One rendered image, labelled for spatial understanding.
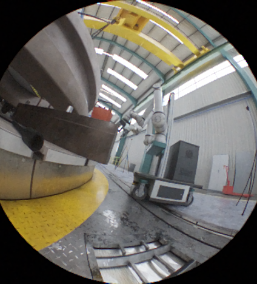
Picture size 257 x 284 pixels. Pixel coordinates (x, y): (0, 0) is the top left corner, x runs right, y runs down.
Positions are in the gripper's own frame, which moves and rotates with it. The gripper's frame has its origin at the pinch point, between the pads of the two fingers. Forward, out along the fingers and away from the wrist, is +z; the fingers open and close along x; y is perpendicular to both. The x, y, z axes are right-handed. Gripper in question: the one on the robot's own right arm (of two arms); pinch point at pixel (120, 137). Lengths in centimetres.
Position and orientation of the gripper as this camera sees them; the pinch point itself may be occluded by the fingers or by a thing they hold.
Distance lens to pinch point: 165.6
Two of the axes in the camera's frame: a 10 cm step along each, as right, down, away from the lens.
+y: 7.6, 6.4, -0.9
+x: -1.5, 3.2, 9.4
